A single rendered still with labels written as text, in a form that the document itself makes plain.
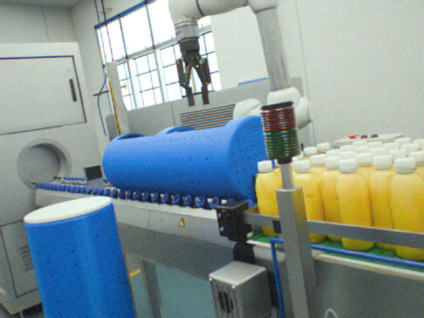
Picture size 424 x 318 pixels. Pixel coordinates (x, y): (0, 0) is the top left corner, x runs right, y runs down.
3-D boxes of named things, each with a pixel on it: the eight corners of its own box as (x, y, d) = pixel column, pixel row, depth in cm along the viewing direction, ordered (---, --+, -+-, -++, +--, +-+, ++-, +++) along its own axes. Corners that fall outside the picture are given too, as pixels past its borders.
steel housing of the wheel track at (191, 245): (78, 219, 304) (69, 177, 300) (315, 280, 137) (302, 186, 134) (40, 231, 286) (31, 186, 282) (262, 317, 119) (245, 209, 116)
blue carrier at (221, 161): (158, 181, 205) (146, 128, 201) (293, 187, 138) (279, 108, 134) (109, 199, 187) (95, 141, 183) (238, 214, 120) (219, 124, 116)
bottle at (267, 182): (277, 226, 115) (268, 165, 113) (292, 231, 109) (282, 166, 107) (257, 233, 112) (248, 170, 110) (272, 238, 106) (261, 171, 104)
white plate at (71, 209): (90, 213, 113) (91, 217, 113) (122, 192, 141) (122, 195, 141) (4, 224, 117) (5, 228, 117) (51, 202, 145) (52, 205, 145)
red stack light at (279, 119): (277, 128, 77) (274, 108, 76) (305, 126, 72) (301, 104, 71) (256, 133, 73) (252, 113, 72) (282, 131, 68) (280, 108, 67)
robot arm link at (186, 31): (168, 28, 141) (171, 45, 142) (183, 21, 134) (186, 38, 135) (188, 29, 147) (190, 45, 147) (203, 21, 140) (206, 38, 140)
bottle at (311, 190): (296, 236, 104) (286, 168, 102) (322, 232, 104) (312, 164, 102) (302, 244, 97) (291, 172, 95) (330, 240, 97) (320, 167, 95)
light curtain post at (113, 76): (158, 303, 277) (112, 63, 259) (162, 305, 273) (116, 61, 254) (151, 307, 274) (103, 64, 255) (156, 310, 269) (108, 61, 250)
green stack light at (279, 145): (281, 153, 77) (277, 128, 77) (308, 152, 72) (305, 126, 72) (260, 160, 73) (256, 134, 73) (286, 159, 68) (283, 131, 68)
